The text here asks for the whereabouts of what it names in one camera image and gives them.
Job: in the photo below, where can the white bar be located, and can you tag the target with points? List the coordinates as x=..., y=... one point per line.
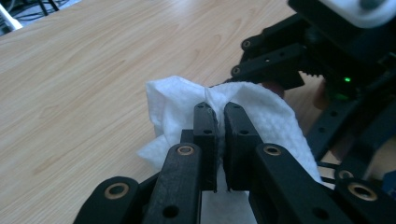
x=9, y=19

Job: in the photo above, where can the black stand leg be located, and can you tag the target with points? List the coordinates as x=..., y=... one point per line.
x=43, y=7

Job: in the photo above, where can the white cloth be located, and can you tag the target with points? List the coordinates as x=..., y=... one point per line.
x=174, y=105

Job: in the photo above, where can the printed packet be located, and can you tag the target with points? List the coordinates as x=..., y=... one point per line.
x=390, y=186

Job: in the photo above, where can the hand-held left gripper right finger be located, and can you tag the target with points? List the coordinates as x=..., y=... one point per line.
x=238, y=146

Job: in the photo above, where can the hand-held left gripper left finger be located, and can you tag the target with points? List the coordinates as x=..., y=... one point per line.
x=207, y=149

